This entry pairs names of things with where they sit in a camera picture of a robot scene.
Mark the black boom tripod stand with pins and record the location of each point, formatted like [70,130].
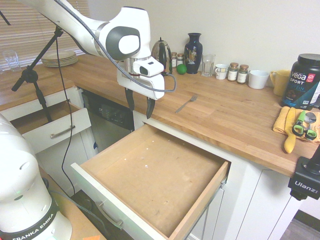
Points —
[28,73]

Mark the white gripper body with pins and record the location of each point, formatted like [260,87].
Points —
[150,86]

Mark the black Ulanzi camera mount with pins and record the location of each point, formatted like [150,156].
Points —
[303,180]

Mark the yellow cloth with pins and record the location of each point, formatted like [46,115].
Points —
[280,122]

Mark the orange sticker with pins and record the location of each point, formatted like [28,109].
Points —
[92,237]

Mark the clear faceted drinking glass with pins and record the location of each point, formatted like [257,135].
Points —
[208,65]

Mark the clear tumbler glass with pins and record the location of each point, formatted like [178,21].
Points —
[10,61]

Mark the brown lid spice jar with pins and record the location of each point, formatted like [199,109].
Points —
[232,73]
[242,75]

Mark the yellow sheathed knife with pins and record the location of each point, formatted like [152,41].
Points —
[290,135]

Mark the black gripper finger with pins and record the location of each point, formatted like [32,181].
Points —
[150,107]
[130,100]

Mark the yellow mug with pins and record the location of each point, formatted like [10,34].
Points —
[281,82]

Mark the black steel dishwasher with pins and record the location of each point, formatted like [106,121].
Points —
[110,117]

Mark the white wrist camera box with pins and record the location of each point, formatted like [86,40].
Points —
[150,67]

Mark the small clear spice jar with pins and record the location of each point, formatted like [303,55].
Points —
[180,59]
[174,60]

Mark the white kitchen cabinet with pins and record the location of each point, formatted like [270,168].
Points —
[250,200]

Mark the black Vega protein tub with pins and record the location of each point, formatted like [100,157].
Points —
[300,82]

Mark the dark blue painted vase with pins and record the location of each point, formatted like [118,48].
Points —
[193,55]

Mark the stack of cream plates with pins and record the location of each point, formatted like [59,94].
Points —
[62,60]

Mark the wide white cup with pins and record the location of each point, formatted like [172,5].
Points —
[258,80]

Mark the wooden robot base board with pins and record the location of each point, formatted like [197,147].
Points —
[72,212]

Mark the large open wooden drawer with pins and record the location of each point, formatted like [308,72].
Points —
[155,180]

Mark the green lime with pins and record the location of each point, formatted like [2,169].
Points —
[181,69]

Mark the small open white drawer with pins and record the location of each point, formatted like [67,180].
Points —
[62,125]

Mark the window blinds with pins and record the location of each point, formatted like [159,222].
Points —
[27,35]

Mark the silver metal fork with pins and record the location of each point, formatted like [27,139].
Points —
[186,103]

